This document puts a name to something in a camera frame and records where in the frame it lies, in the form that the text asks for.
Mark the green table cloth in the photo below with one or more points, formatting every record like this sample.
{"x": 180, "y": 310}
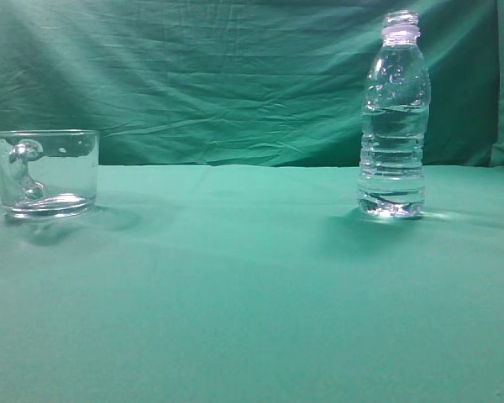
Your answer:
{"x": 253, "y": 284}

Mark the clear plastic water bottle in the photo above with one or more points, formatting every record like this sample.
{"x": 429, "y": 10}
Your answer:
{"x": 395, "y": 112}

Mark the clear glass cup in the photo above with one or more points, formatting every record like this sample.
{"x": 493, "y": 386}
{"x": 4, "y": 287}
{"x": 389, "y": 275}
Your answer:
{"x": 48, "y": 173}

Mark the green backdrop cloth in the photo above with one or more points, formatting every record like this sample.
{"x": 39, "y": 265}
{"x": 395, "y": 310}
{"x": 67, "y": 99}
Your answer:
{"x": 272, "y": 83}

